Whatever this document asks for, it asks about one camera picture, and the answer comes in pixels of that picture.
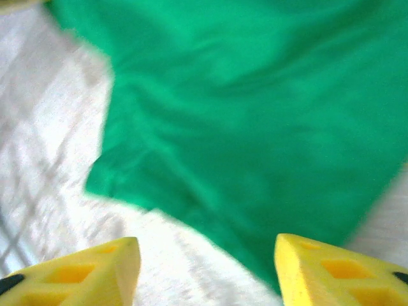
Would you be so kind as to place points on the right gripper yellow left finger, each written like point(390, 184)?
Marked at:
point(105, 277)

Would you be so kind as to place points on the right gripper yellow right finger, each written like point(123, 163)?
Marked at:
point(306, 280)

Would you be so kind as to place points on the green t-shirt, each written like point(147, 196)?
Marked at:
point(239, 111)

